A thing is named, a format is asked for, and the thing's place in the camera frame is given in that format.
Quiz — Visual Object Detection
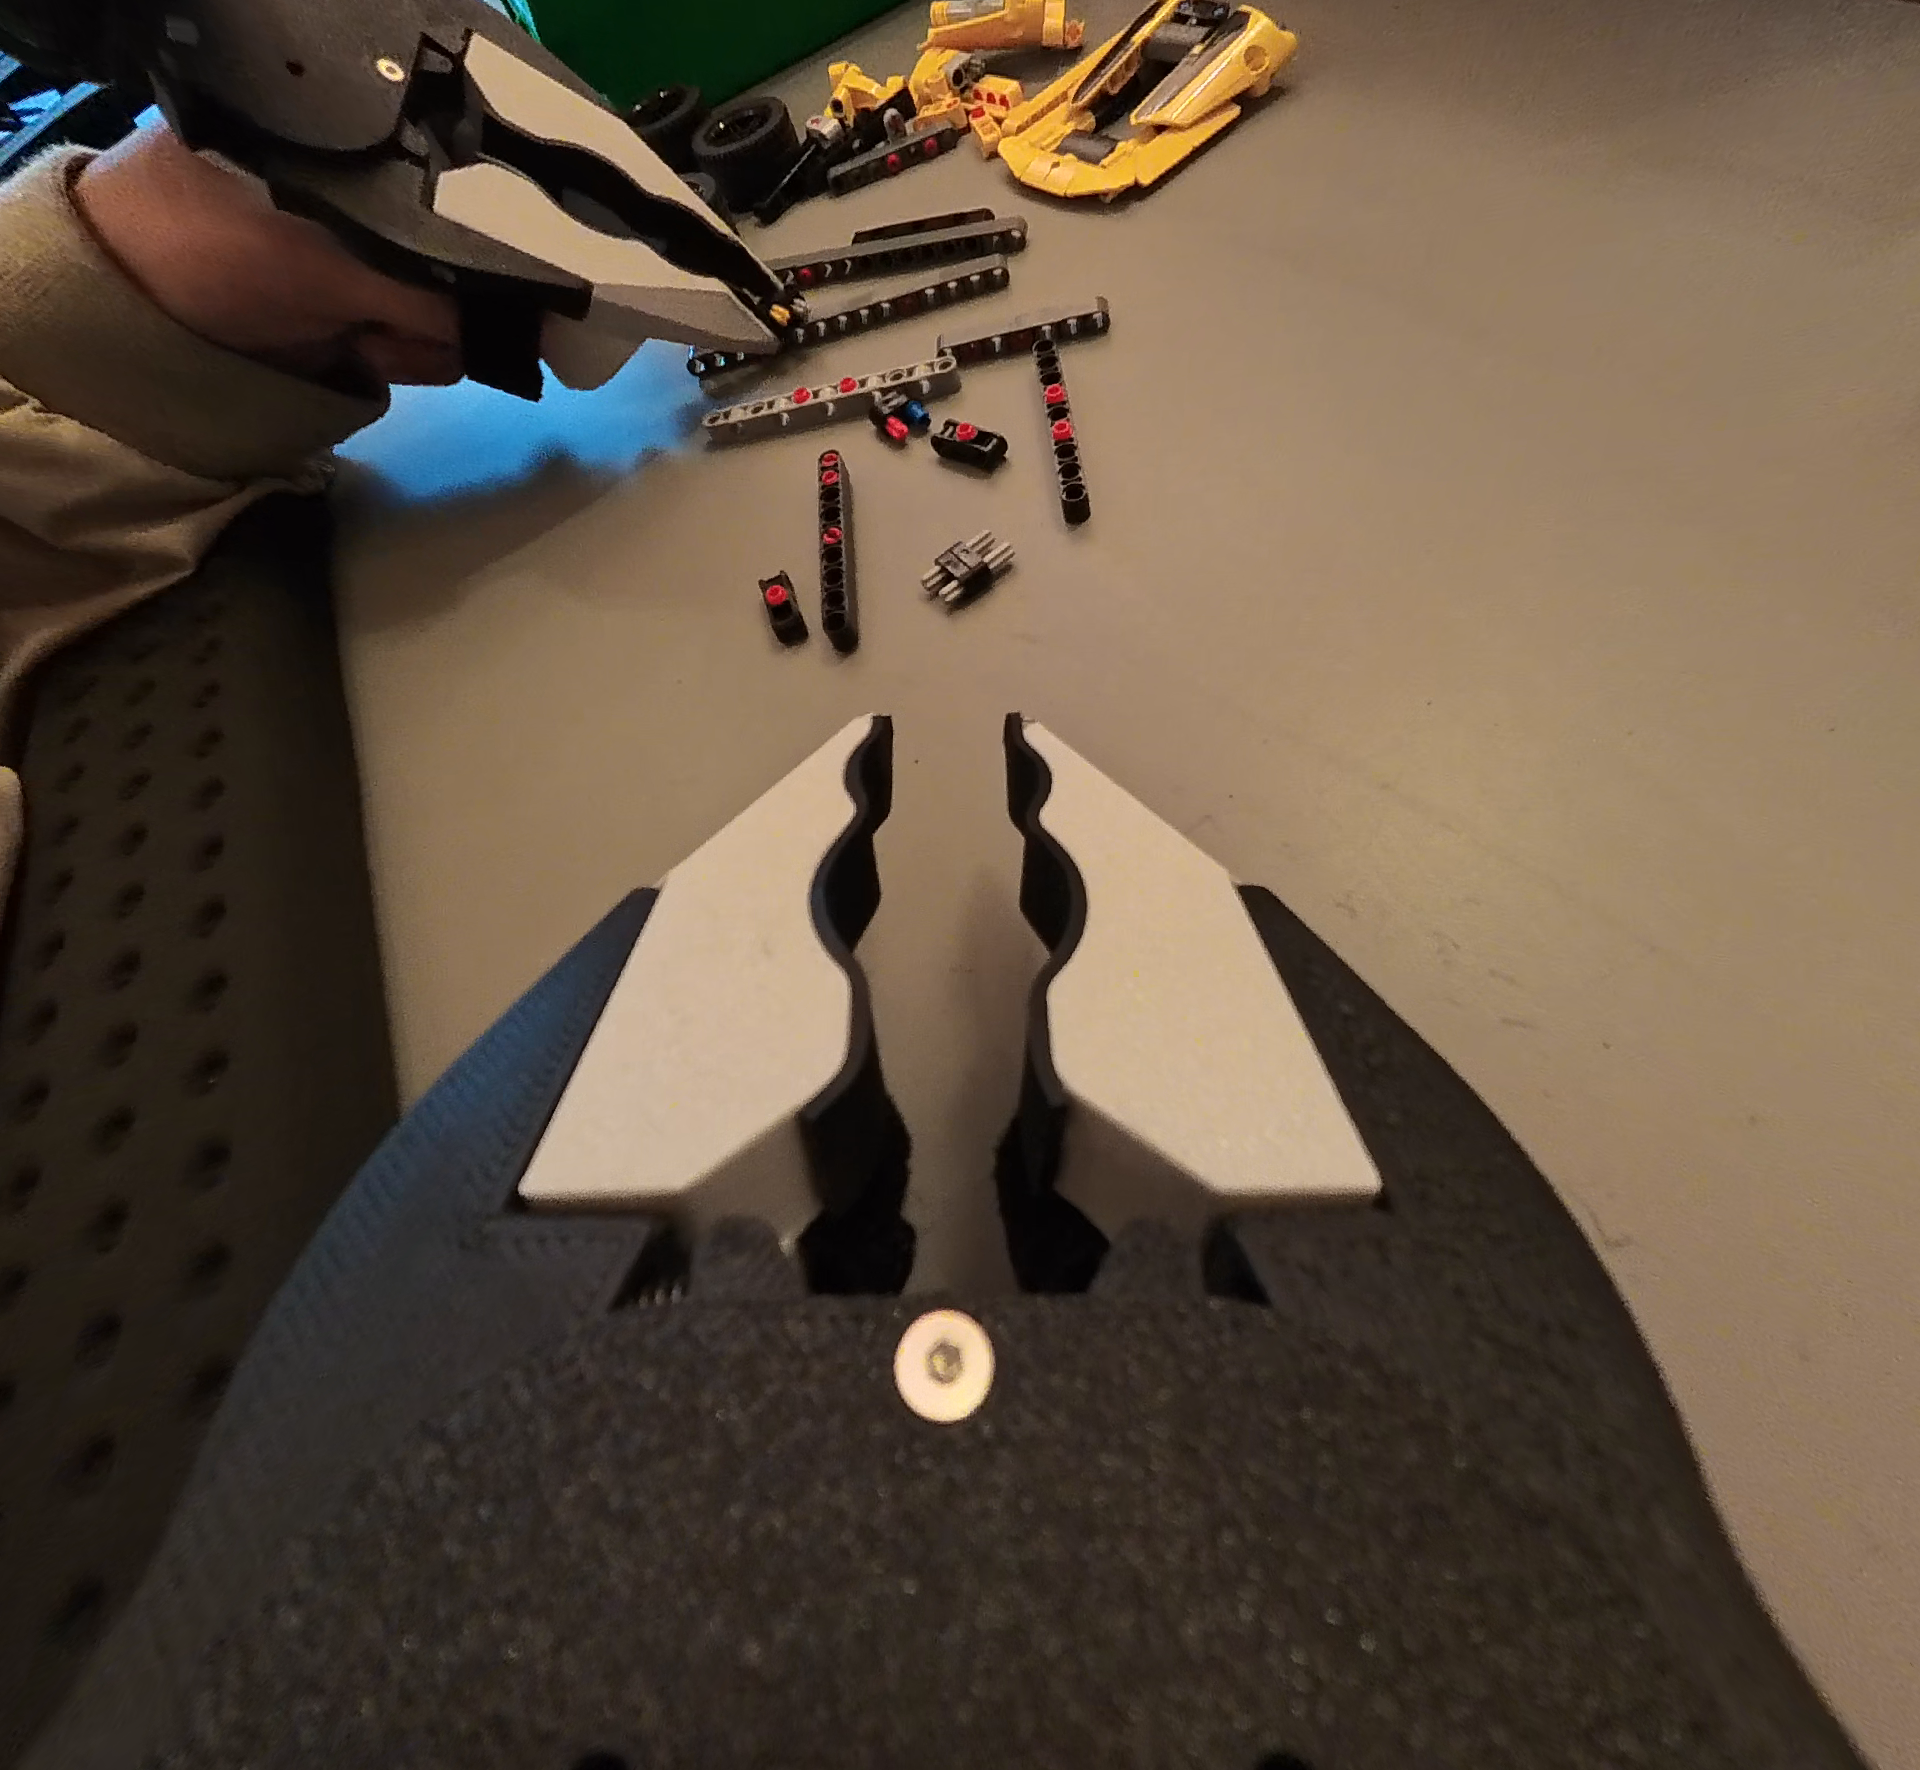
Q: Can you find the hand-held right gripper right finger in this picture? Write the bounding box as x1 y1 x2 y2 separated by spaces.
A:
998 712 1385 1249

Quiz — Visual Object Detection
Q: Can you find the yellow and grey brick assembly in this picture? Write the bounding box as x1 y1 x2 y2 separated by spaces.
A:
921 0 1086 58

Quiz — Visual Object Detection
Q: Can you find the yellow toy car body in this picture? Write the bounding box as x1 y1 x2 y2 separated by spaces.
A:
998 0 1303 206

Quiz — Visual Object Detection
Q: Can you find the person's left forearm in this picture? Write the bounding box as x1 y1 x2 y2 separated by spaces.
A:
0 140 395 754

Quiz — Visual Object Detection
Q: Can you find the black toy beam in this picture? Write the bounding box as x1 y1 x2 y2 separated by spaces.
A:
688 254 1011 380
938 295 1112 370
766 206 1031 290

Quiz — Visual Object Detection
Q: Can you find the grey beam with red pins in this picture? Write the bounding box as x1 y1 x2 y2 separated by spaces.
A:
704 350 964 448

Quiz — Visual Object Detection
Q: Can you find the grey and black pin connector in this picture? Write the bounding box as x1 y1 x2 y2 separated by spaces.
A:
918 532 1014 611

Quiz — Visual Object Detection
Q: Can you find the black beam with red pins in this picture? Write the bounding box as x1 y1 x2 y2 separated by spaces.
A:
823 127 964 198
1029 337 1095 528
816 448 866 656

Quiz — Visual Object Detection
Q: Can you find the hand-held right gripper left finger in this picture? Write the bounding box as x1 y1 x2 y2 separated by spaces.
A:
514 712 915 1249

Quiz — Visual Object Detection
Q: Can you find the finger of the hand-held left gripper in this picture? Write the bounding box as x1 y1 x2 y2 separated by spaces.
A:
454 30 784 304
431 156 793 356

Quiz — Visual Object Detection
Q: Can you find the person's left hand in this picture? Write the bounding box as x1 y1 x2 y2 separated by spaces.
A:
73 133 514 392

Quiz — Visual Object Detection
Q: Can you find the dark perforated panel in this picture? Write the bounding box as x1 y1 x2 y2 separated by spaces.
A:
0 495 402 1770

